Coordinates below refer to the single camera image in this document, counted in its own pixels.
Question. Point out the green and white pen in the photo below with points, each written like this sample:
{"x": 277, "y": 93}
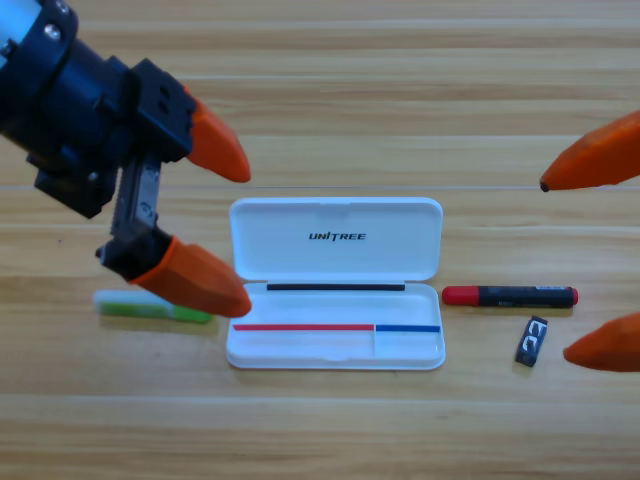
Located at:
{"x": 130, "y": 306}

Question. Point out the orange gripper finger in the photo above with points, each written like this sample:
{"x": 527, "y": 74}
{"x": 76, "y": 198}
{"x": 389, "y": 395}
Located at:
{"x": 595, "y": 160}
{"x": 610, "y": 350}
{"x": 200, "y": 280}

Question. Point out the white Unitree pencil case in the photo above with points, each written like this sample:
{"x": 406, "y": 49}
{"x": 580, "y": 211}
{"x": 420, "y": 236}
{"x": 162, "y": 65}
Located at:
{"x": 280, "y": 240}

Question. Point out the black marker with red cap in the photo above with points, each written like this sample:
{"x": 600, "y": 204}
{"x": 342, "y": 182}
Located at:
{"x": 510, "y": 296}

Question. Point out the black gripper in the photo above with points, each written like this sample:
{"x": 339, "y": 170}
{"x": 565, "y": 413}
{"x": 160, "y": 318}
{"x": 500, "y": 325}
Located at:
{"x": 75, "y": 110}

